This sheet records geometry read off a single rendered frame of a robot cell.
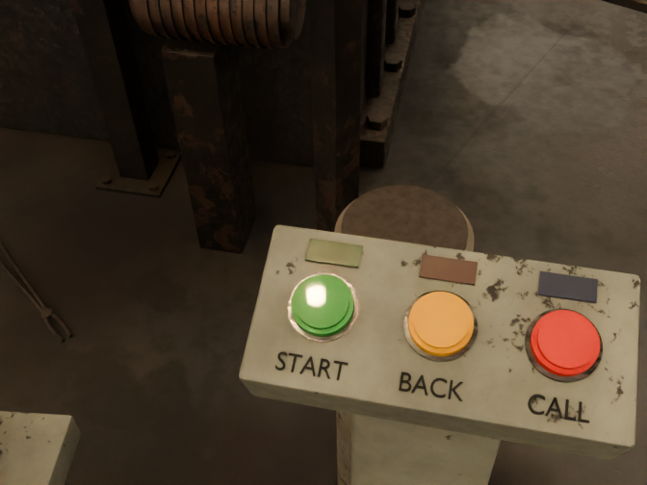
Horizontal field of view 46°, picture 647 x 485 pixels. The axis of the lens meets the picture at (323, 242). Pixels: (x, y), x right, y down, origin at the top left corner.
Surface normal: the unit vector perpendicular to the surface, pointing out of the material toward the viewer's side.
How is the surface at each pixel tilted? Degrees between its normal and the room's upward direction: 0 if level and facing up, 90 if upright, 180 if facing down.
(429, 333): 20
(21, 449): 0
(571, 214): 0
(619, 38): 0
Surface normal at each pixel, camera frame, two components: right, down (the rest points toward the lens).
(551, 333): -0.09, -0.40
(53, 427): -0.02, -0.69
